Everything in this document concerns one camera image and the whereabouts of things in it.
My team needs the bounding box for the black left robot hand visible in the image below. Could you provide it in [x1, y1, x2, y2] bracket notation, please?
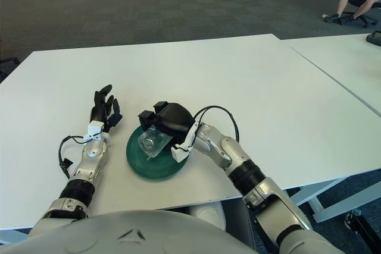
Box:
[82, 84, 123, 145]

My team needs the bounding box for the black stand base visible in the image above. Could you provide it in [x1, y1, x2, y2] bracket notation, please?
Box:
[343, 209, 381, 252]

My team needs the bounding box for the grey robot torso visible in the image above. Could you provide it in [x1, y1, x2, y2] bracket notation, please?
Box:
[0, 209, 260, 254]

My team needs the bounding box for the black office chair with person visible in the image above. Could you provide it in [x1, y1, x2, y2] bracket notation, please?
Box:
[339, 0, 379, 29]

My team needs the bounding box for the clear plastic water bottle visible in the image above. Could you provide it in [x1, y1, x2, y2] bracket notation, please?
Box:
[137, 126, 173, 159]

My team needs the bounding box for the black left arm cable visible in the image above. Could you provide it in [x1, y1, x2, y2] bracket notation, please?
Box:
[58, 134, 87, 179]

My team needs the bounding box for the empty black office chair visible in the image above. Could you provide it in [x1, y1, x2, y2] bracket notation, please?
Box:
[0, 57, 21, 77]

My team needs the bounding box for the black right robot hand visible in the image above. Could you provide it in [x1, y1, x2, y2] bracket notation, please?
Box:
[138, 101, 199, 162]

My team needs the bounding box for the grey robot thigh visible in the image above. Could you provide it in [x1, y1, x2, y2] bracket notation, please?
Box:
[181, 202, 227, 231]

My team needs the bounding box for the green round plate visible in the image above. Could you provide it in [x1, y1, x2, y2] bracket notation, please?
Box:
[126, 124, 190, 181]

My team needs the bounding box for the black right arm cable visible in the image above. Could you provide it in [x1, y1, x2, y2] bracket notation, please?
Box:
[193, 105, 240, 143]

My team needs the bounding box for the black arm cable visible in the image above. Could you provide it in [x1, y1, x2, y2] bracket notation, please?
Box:
[193, 105, 240, 143]
[58, 134, 87, 179]

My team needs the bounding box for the white table frame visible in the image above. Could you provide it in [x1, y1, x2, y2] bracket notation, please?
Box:
[285, 176, 381, 224]

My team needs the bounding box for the black device on table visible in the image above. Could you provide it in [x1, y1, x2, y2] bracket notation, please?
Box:
[366, 30, 381, 45]

